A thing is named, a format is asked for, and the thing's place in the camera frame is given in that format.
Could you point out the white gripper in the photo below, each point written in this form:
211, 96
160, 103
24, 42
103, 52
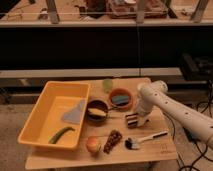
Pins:
142, 120

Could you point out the striped black red eraser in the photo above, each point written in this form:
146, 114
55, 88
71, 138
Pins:
131, 120

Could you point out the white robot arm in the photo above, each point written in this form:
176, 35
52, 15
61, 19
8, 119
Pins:
154, 94

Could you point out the terracotta orange bowl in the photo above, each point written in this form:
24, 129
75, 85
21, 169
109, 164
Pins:
121, 91

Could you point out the teal sponge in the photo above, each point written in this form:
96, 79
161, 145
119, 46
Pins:
120, 99

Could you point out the wooden table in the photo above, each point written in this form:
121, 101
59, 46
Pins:
158, 149

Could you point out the yellow food piece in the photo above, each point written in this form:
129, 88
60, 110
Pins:
97, 112

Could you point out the dark brown bowl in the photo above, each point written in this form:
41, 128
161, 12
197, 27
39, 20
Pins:
99, 105

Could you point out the light green cup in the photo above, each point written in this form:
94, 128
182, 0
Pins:
107, 85

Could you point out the red yellow apple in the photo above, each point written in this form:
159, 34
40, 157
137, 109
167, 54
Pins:
93, 144

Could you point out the grey blue cloth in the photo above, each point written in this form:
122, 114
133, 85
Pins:
74, 115

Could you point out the green pepper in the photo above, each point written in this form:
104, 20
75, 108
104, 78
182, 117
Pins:
59, 134

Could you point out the yellow plastic bin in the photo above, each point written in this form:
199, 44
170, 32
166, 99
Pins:
44, 121

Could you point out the white handled black brush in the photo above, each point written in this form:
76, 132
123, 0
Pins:
134, 143

